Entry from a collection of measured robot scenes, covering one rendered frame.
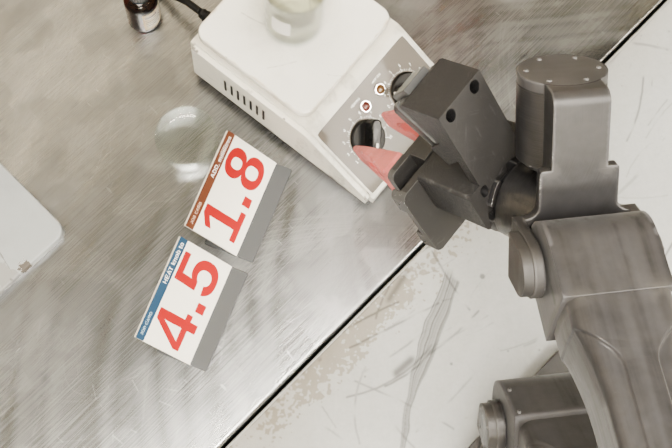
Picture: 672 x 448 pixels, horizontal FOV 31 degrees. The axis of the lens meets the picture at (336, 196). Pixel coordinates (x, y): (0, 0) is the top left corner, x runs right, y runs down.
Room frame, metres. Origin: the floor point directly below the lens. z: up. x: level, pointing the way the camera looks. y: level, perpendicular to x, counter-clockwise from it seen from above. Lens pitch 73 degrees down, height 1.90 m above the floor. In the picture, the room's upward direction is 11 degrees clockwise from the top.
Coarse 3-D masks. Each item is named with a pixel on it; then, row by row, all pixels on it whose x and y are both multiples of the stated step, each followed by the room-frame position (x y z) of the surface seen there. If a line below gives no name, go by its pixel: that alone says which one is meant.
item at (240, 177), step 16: (240, 144) 0.32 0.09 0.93; (224, 160) 0.30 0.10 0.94; (240, 160) 0.31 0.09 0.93; (256, 160) 0.32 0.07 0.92; (224, 176) 0.29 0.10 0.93; (240, 176) 0.30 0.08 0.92; (256, 176) 0.30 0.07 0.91; (224, 192) 0.28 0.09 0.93; (240, 192) 0.28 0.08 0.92; (256, 192) 0.29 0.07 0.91; (208, 208) 0.26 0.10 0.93; (224, 208) 0.27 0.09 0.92; (240, 208) 0.27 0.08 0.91; (208, 224) 0.25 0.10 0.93; (224, 224) 0.25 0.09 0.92; (240, 224) 0.26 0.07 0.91; (224, 240) 0.24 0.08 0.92
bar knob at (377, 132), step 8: (368, 120) 0.36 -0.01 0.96; (376, 120) 0.35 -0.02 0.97; (360, 128) 0.35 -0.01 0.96; (368, 128) 0.35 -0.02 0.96; (376, 128) 0.35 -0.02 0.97; (352, 136) 0.34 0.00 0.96; (360, 136) 0.34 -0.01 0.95; (368, 136) 0.34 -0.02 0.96; (376, 136) 0.34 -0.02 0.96; (384, 136) 0.35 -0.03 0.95; (352, 144) 0.33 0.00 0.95; (360, 144) 0.34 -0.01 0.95; (368, 144) 0.34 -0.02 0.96; (376, 144) 0.34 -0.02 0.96
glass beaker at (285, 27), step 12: (264, 0) 0.41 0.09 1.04; (324, 0) 0.41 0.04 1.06; (264, 12) 0.41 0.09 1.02; (276, 12) 0.40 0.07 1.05; (288, 12) 0.39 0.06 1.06; (300, 12) 0.39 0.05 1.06; (312, 12) 0.40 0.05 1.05; (324, 12) 0.42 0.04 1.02; (264, 24) 0.41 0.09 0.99; (276, 24) 0.40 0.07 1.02; (288, 24) 0.39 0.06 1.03; (300, 24) 0.40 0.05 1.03; (312, 24) 0.40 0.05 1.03; (276, 36) 0.40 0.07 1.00; (288, 36) 0.39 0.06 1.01; (300, 36) 0.40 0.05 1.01; (312, 36) 0.40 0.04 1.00
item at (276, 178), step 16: (272, 160) 0.32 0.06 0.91; (272, 176) 0.31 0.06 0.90; (288, 176) 0.31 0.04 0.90; (272, 192) 0.29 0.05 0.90; (192, 208) 0.26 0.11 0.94; (256, 208) 0.28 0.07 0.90; (272, 208) 0.28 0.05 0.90; (256, 224) 0.26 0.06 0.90; (208, 240) 0.24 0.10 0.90; (240, 240) 0.25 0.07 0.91; (256, 240) 0.25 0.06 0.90; (240, 256) 0.23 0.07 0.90
